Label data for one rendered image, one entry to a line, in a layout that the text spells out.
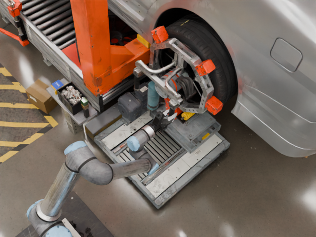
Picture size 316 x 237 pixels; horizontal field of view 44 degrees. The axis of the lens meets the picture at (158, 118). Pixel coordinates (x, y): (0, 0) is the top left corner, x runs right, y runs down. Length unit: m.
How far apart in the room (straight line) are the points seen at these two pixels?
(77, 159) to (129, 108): 1.14
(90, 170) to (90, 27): 0.91
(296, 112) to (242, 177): 1.18
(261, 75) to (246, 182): 1.26
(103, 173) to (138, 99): 1.23
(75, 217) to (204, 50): 1.40
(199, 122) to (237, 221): 0.84
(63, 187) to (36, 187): 1.08
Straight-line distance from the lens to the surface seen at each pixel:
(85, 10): 2.35
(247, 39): 2.23
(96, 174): 1.98
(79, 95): 2.95
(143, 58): 3.07
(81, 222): 2.78
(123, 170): 2.15
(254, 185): 3.33
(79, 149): 2.02
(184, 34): 2.51
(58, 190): 2.22
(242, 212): 3.21
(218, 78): 2.48
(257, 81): 2.34
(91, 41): 2.53
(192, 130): 3.19
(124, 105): 3.07
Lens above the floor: 2.92
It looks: 57 degrees down
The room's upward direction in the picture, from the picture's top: 6 degrees clockwise
